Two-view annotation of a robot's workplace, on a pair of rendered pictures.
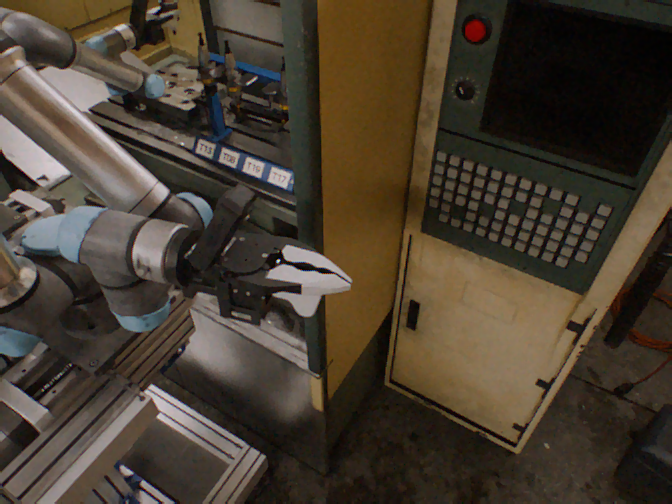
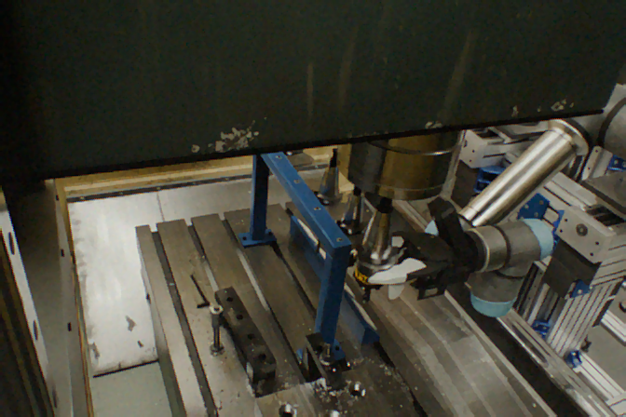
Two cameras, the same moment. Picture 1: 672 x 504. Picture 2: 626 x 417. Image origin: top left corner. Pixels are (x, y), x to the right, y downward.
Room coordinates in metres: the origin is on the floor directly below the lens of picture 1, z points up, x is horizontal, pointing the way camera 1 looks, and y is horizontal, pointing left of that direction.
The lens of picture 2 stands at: (2.43, 0.82, 1.84)
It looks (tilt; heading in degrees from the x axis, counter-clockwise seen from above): 34 degrees down; 211
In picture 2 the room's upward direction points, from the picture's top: 7 degrees clockwise
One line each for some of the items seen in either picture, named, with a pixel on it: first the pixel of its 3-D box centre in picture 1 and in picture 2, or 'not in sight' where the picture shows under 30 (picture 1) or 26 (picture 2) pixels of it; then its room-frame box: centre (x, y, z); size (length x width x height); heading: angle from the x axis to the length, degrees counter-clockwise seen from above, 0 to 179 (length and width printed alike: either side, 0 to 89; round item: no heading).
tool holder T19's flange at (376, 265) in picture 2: (168, 4); (375, 251); (1.84, 0.58, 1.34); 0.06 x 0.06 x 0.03
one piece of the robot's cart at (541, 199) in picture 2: not in sight; (529, 216); (0.85, 0.67, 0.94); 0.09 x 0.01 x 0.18; 59
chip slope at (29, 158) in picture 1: (94, 108); not in sight; (2.18, 1.15, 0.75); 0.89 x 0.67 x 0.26; 149
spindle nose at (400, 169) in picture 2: not in sight; (401, 130); (1.84, 0.58, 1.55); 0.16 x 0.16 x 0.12
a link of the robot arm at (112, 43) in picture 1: (105, 47); (515, 244); (1.60, 0.74, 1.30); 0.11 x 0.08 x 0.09; 147
